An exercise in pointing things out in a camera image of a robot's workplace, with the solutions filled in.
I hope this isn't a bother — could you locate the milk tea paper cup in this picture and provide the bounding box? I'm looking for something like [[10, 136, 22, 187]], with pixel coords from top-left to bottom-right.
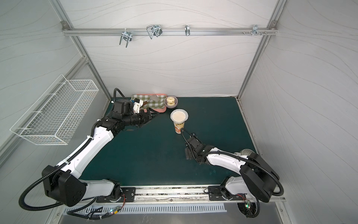
[[173, 122, 185, 134]]

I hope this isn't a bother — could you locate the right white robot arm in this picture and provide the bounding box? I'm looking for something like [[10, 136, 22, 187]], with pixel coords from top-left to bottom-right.
[[185, 134, 284, 203]]

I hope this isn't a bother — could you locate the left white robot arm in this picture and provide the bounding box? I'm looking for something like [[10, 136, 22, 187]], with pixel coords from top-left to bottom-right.
[[42, 108, 159, 207]]

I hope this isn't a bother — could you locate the pink tray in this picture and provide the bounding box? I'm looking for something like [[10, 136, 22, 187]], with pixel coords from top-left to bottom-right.
[[131, 93, 168, 113]]

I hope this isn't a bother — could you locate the green checkered cloth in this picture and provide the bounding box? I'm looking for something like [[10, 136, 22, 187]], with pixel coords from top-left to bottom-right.
[[131, 94, 167, 110]]

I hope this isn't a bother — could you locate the small bowl with pastry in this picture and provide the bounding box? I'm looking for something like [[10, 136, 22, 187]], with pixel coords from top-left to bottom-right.
[[164, 96, 178, 109]]

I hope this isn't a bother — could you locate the round object at mat edge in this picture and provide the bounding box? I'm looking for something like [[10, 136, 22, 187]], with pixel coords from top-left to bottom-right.
[[239, 149, 254, 156]]

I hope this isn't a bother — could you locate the white vent strip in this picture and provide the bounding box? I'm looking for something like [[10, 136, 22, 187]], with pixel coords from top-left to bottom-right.
[[76, 203, 227, 215]]

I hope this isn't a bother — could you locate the round fan on floor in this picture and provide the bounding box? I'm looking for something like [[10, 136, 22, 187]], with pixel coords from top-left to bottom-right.
[[237, 201, 261, 218]]

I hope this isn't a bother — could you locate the metal hook clamp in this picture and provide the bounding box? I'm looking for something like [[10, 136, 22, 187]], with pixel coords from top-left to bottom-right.
[[119, 29, 132, 48], [184, 25, 190, 36], [242, 25, 267, 36], [146, 24, 163, 39]]

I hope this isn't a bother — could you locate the right black corrugated cable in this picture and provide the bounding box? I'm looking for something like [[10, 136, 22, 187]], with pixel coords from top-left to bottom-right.
[[180, 128, 285, 197]]

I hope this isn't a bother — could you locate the black corrugated cable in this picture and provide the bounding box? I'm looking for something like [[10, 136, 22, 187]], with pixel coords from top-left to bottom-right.
[[180, 128, 285, 197], [18, 136, 93, 212]]

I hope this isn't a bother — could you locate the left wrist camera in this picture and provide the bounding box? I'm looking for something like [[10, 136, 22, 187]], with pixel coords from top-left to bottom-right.
[[113, 98, 144, 114]]

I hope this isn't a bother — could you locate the wooden handled metal spatula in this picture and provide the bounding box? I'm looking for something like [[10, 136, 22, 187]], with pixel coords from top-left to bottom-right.
[[143, 94, 160, 106]]

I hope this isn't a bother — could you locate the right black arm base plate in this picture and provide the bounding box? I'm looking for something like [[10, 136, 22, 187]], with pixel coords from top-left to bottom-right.
[[204, 186, 246, 201]]

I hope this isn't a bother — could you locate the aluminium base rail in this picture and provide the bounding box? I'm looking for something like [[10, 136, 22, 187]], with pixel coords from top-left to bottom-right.
[[55, 183, 286, 206]]

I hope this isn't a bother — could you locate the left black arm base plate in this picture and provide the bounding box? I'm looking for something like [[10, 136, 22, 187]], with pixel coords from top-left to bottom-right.
[[96, 186, 136, 203]]

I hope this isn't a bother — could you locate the aluminium crossbar rail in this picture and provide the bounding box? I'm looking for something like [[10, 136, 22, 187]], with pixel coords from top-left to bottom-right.
[[62, 27, 278, 36]]

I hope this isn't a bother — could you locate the white wire basket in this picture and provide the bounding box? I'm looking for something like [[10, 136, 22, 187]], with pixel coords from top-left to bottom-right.
[[10, 75, 99, 145]]

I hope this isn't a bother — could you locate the left black corrugated cable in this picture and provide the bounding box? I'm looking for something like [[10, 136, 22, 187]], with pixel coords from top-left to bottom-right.
[[18, 136, 93, 212]]

